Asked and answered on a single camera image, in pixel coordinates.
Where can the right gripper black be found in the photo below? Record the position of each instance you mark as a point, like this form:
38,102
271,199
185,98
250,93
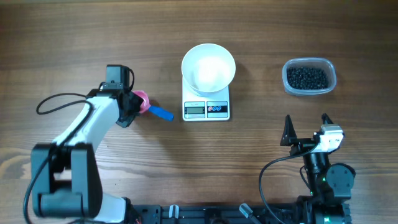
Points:
289,138

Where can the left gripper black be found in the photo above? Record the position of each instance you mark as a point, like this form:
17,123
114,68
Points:
137,101

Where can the pink scoop blue handle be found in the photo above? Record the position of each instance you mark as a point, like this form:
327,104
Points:
146,106

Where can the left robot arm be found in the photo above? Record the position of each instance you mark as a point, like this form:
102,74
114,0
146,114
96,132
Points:
65,179

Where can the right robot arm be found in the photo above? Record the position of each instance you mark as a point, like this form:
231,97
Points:
329,184

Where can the white digital kitchen scale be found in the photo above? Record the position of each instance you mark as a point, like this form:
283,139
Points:
208,107

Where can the white bowl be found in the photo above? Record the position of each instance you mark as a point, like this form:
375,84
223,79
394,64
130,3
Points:
207,69

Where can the black beans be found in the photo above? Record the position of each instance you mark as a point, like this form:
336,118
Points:
307,78

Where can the clear plastic container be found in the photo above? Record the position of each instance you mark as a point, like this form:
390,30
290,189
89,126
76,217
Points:
322,63

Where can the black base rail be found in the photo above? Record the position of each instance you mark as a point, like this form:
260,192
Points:
278,213

